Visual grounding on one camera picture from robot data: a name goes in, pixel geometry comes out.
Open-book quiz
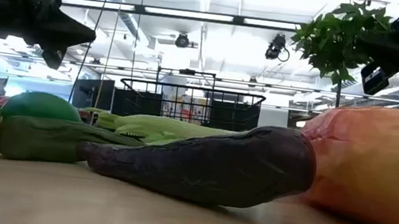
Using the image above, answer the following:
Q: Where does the thin black metal frame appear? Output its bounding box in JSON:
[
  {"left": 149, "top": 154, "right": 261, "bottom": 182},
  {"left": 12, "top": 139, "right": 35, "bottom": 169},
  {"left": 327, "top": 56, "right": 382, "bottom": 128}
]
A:
[{"left": 155, "top": 65, "right": 217, "bottom": 91}]

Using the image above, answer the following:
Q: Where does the green leafy potted plant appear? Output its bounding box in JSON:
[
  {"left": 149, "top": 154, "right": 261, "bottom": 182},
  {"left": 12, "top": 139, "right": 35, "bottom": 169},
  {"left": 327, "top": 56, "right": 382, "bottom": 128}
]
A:
[{"left": 284, "top": 0, "right": 397, "bottom": 113}]

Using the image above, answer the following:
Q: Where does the red and orange mango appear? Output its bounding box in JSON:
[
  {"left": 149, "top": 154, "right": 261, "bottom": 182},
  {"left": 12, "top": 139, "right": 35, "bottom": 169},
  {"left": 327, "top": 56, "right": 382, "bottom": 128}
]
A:
[{"left": 291, "top": 97, "right": 399, "bottom": 224}]

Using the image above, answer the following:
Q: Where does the black hanging cable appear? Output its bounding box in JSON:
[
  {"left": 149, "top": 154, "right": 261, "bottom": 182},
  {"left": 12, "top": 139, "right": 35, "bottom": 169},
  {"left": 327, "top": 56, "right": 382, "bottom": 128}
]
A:
[{"left": 67, "top": 0, "right": 116, "bottom": 108}]

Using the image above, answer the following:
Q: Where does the black background monitor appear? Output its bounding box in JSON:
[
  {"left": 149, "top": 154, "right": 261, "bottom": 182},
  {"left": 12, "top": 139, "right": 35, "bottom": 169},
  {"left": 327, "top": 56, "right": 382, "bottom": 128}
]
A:
[{"left": 70, "top": 75, "right": 117, "bottom": 113}]

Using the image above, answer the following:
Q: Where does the dark purple eggplant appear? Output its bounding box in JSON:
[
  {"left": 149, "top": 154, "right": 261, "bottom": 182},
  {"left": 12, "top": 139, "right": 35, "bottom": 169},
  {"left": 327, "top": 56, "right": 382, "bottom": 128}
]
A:
[{"left": 72, "top": 104, "right": 322, "bottom": 217}]

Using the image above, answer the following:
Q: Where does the round black ceiling spotlight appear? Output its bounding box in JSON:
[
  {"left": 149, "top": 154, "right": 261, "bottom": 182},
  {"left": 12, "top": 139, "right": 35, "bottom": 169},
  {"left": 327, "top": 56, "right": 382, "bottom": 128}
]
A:
[{"left": 174, "top": 31, "right": 192, "bottom": 49}]

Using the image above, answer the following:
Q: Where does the black ceiling camera with cable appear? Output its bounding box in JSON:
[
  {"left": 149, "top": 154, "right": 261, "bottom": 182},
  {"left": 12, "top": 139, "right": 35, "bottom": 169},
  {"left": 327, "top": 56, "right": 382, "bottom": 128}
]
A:
[{"left": 264, "top": 31, "right": 293, "bottom": 64}]

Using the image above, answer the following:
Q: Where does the black wire basket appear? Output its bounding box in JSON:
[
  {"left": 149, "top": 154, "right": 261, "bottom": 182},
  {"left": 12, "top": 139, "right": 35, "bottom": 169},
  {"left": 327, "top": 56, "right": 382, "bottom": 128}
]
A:
[{"left": 115, "top": 76, "right": 267, "bottom": 135}]

